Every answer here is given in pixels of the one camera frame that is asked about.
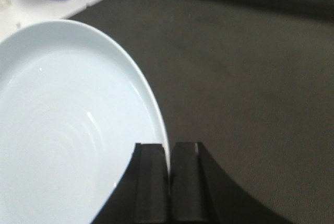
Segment dark conveyor belt mat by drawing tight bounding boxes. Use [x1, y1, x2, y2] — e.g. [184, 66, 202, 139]
[72, 0, 333, 223]

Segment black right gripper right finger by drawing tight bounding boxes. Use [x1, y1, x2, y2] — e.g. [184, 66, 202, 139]
[170, 142, 289, 223]

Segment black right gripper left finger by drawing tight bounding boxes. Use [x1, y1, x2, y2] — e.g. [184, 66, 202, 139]
[92, 143, 169, 223]

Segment light blue round plate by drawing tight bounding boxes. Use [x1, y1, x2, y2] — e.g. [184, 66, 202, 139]
[1, 20, 169, 223]

